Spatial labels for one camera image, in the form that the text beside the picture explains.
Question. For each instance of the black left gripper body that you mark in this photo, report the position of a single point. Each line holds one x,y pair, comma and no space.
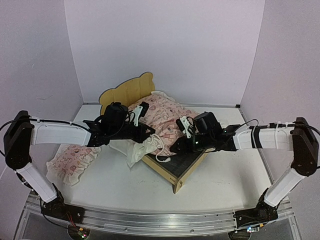
118,133

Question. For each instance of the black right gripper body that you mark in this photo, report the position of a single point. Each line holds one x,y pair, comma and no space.
205,142

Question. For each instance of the pink unicorn print blanket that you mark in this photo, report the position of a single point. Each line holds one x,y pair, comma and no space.
161,115

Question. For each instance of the wooden pet bed frame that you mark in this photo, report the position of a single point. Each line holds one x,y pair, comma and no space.
130,92

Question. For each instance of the pink ruffled unicorn pillow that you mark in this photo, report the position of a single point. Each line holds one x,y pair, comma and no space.
70,162

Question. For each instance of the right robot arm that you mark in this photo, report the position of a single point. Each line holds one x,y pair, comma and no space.
297,136

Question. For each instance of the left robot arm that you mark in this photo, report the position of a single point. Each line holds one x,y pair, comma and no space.
25,131

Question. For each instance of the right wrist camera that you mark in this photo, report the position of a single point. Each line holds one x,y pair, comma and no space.
186,126

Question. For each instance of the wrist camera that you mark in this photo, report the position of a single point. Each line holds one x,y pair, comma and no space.
117,116
186,126

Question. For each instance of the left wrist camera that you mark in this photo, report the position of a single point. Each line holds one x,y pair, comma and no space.
117,116

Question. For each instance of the aluminium front rail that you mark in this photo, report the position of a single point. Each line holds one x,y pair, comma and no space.
228,224

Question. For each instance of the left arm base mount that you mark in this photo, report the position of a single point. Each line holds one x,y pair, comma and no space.
64,212

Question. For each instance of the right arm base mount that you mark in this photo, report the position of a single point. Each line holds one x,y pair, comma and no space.
254,216

